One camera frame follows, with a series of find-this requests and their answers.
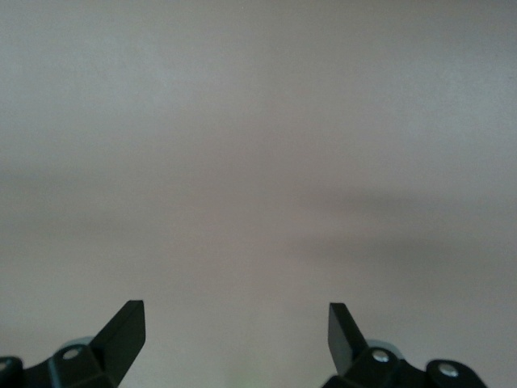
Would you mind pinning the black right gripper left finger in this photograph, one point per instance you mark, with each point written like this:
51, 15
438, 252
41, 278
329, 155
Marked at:
117, 347

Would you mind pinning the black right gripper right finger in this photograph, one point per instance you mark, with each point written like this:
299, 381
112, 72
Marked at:
347, 347

